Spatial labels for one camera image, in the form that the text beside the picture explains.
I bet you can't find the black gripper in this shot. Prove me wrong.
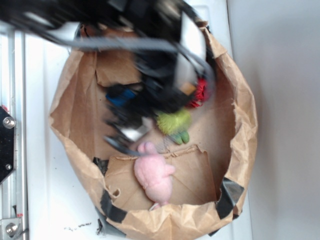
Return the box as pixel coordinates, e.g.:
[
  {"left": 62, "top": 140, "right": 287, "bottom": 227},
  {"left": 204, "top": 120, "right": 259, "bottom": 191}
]
[{"left": 105, "top": 9, "right": 213, "bottom": 155}]

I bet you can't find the green plush animal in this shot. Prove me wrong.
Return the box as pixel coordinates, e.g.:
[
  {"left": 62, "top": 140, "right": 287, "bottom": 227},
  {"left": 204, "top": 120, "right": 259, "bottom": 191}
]
[{"left": 155, "top": 108, "right": 192, "bottom": 145}]

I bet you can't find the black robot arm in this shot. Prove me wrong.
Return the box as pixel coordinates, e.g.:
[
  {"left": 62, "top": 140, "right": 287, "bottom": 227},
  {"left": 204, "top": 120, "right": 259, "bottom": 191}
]
[{"left": 0, "top": 0, "right": 216, "bottom": 156}]

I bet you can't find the red crinkled toy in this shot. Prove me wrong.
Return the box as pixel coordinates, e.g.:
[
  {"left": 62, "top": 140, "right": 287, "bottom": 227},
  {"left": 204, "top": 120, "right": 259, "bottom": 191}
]
[{"left": 185, "top": 78, "right": 210, "bottom": 108}]

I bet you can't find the blue rectangular block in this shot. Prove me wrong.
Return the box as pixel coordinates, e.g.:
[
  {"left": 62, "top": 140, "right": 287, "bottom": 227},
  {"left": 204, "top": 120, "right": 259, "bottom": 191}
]
[{"left": 105, "top": 88, "right": 136, "bottom": 107}]

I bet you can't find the pink plush bunny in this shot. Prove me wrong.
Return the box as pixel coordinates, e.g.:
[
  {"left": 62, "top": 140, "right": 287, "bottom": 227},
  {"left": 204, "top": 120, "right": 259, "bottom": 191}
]
[{"left": 133, "top": 141, "right": 176, "bottom": 211}]

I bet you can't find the brown paper bag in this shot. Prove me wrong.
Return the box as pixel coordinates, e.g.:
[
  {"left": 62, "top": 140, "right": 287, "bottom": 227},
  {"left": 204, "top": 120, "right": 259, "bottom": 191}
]
[{"left": 49, "top": 20, "right": 258, "bottom": 240}]

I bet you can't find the aluminium extrusion rail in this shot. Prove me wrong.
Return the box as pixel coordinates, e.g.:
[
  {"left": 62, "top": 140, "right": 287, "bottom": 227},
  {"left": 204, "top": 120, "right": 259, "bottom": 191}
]
[{"left": 0, "top": 26, "right": 29, "bottom": 240}]

